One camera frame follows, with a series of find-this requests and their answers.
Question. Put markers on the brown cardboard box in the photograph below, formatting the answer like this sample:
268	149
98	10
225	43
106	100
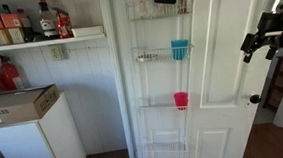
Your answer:
26	104

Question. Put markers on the orange box right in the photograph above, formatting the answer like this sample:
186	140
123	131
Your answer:
13	23

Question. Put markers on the dark sauce bottle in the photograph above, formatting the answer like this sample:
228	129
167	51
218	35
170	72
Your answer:
27	27

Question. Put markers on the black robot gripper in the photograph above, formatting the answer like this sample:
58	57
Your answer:
269	32

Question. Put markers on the white panel door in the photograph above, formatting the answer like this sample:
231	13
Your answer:
221	83

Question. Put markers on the white flat box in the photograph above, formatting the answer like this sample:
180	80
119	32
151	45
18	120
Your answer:
82	32

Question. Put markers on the wall power outlet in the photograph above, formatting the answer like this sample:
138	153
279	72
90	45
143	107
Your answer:
56	52

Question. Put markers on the blue plastic cup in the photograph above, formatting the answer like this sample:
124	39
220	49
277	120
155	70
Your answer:
179	48

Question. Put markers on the clear liquor bottle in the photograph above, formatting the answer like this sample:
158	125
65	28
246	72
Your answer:
47	20

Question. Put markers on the black door knob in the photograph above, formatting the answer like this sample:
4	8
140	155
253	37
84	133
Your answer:
255	98

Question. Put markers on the pink plastic cup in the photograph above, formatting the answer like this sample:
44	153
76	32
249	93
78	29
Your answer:
181	100

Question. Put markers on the white wall shelf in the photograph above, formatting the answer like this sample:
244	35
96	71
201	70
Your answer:
50	42

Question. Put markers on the red fire extinguisher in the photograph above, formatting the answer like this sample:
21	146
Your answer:
10	74

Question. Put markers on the white cabinet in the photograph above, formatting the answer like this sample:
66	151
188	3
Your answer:
53	136

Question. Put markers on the white wire door rack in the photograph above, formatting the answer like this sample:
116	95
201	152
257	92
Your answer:
162	127

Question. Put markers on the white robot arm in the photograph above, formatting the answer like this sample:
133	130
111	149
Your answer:
272	6

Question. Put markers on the red snack bag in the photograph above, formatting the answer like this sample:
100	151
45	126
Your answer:
63	22

